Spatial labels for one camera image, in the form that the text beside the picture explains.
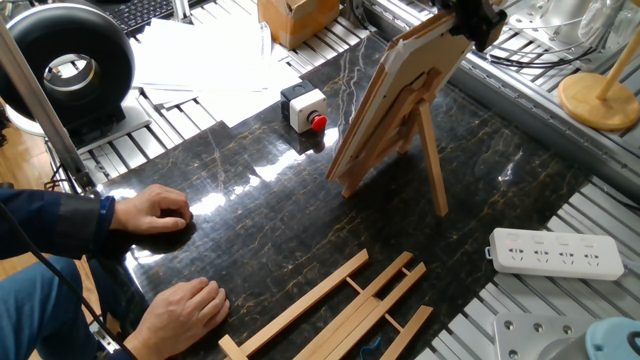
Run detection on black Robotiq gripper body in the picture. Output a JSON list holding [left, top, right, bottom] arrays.
[[433, 0, 499, 16]]

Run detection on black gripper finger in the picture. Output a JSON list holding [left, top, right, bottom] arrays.
[[472, 8, 509, 53], [448, 10, 475, 37]]

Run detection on wooden photo frame green print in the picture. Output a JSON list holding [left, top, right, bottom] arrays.
[[325, 10, 474, 182]]

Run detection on person's left forearm dark sleeve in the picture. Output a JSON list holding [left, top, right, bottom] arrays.
[[0, 188, 117, 260]]

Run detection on person's left hand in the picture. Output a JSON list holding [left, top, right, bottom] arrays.
[[109, 183, 194, 237]]

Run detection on person's right hand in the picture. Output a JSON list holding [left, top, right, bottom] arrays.
[[122, 277, 231, 360]]

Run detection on round wooden stand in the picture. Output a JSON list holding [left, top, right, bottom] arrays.
[[557, 42, 640, 132]]

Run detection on standing wooden easel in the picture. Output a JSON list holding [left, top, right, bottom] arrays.
[[339, 67, 450, 217]]

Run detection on small open cardboard box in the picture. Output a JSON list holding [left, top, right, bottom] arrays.
[[257, 0, 341, 50]]

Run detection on red emergency stop button box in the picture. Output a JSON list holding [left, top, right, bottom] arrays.
[[279, 79, 330, 134]]

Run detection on white power strip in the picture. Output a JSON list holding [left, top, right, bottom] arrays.
[[484, 227, 625, 281]]

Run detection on black marble pattern mat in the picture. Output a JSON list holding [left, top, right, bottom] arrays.
[[94, 34, 594, 360]]

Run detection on white paper sheets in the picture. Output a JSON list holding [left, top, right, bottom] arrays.
[[132, 17, 301, 129]]

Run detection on grey metal mounting plate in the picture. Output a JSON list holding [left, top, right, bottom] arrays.
[[493, 312, 594, 360]]

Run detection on flat folded wooden easel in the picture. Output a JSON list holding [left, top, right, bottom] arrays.
[[218, 248, 434, 360]]

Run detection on black keyboard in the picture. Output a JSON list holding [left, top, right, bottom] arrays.
[[107, 0, 176, 34]]

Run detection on blue jeans leg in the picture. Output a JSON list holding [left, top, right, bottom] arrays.
[[0, 255, 101, 360]]

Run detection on black cable bundle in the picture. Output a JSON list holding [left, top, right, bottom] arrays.
[[487, 19, 601, 70]]

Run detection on grey base plate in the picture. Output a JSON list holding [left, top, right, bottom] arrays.
[[74, 97, 153, 155]]

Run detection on aluminium profile post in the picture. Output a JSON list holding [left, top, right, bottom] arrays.
[[0, 19, 96, 194]]

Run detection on black round ring device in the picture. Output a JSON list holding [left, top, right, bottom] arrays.
[[0, 2, 136, 146]]

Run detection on thick black cable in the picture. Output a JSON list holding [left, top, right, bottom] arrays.
[[0, 202, 136, 360]]

